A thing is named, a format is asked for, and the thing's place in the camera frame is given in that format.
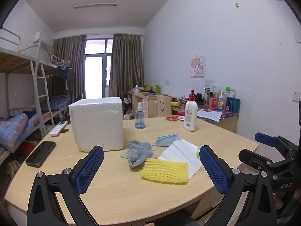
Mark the white metal bunk bed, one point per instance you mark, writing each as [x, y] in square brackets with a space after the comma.
[14, 61]

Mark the white lotion bottle red pump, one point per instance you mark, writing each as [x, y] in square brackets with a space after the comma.
[190, 115]

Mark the wooden chair with smiley face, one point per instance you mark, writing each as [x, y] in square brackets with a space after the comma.
[163, 107]

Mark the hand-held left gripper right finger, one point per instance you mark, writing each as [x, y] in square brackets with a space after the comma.
[214, 171]

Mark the white air conditioner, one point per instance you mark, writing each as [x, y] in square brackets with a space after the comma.
[41, 41]

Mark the blue spray bottle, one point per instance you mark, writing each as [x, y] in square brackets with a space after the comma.
[140, 120]

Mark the wooden desk with drawers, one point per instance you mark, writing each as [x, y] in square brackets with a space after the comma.
[150, 106]

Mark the beige cloth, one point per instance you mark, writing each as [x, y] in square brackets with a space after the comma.
[13, 168]

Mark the glass balcony door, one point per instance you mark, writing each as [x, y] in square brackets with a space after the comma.
[94, 75]

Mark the white remote control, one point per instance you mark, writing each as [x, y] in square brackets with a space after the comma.
[58, 128]

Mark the desk with printed cloth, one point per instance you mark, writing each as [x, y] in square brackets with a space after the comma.
[229, 121]

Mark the yellow pouch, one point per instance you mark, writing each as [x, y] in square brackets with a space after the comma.
[175, 104]

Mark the white blue packet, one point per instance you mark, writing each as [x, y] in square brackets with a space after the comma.
[181, 118]

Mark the folded dark blue bedding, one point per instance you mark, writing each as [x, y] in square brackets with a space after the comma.
[56, 102]

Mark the blue plaid quilt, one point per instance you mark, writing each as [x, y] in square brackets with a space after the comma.
[16, 129]

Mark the pink cartoon wall poster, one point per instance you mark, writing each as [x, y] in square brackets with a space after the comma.
[196, 66]

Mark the hanging dark clothes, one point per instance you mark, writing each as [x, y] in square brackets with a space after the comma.
[67, 77]

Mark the printed paper sheet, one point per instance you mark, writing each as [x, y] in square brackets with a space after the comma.
[210, 115]

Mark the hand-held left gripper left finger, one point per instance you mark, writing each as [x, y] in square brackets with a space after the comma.
[89, 167]

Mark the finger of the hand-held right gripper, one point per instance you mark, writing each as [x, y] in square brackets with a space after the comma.
[251, 157]
[265, 139]

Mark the red orange snack packet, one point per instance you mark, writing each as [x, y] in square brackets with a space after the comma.
[171, 118]

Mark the dark thermos bottle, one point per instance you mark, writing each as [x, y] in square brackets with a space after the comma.
[207, 96]

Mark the green tape roll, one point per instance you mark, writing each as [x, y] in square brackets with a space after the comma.
[199, 148]

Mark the ceiling tube light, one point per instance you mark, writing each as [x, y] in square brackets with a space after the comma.
[95, 6]

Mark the white foam sheet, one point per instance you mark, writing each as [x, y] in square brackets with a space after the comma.
[181, 154]

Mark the white foam box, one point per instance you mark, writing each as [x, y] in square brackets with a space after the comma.
[96, 122]

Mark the green spray bottle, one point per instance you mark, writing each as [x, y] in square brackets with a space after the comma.
[158, 89]

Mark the brown curtain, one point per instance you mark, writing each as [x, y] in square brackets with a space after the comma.
[127, 63]
[70, 58]

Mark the white bunk bed ladder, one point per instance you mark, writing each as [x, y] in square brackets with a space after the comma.
[43, 96]

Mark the blue clothes hanger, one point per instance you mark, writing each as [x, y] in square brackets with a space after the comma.
[63, 64]

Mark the red bag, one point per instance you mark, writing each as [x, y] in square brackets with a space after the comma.
[27, 148]

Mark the black smartphone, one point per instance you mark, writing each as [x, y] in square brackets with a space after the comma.
[41, 153]

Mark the yellow foam net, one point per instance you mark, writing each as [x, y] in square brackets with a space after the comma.
[164, 170]

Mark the row of toiletry bottles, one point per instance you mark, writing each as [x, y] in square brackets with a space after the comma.
[228, 103]

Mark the person's right hand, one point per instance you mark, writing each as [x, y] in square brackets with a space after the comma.
[278, 201]

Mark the grey sock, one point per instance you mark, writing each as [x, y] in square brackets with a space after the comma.
[138, 150]

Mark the blue face mask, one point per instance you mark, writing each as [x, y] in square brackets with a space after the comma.
[168, 140]

